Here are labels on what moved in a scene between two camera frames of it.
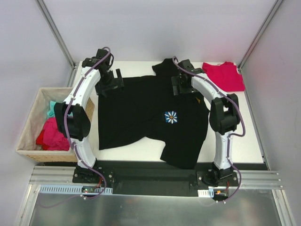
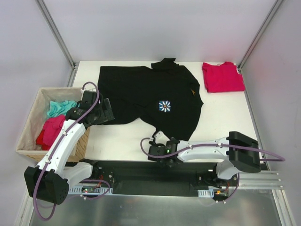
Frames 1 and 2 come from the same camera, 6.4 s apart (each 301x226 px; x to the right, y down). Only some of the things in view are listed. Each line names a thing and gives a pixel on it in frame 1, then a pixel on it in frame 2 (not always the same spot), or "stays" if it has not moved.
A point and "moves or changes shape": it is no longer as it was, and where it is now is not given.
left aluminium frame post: [61, 42] stays
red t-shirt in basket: [51, 138] stays
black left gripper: [110, 85] → [105, 110]
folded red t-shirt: [226, 76] stays
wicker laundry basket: [27, 145] stays
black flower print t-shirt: [147, 108] moves or changes shape
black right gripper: [181, 87] → [154, 140]
